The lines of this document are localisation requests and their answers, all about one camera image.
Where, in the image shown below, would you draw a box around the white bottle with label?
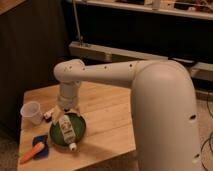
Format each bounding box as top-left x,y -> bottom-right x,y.
58,115 -> 77,151

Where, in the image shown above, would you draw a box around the blue sponge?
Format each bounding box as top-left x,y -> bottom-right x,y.
32,135 -> 49,160

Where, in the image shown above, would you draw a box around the orange toy carrot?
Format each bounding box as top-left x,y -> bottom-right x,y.
19,142 -> 45,164

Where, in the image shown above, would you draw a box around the green round plate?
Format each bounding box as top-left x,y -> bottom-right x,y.
49,113 -> 86,146

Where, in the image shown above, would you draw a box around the white horizontal beam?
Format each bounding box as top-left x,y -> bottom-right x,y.
69,41 -> 213,82

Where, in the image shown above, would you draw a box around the black handle on rail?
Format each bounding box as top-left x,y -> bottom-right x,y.
168,57 -> 198,66

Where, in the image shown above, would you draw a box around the black cables on floor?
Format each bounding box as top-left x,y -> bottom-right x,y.
199,96 -> 213,171

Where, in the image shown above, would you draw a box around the metal vertical pole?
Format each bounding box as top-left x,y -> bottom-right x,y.
72,0 -> 83,46

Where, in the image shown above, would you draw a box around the clear plastic cup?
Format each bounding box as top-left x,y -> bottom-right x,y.
20,101 -> 43,125

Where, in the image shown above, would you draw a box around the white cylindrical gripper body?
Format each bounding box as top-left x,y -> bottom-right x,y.
57,81 -> 80,110

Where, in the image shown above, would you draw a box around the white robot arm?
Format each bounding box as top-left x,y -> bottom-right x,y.
54,59 -> 202,171

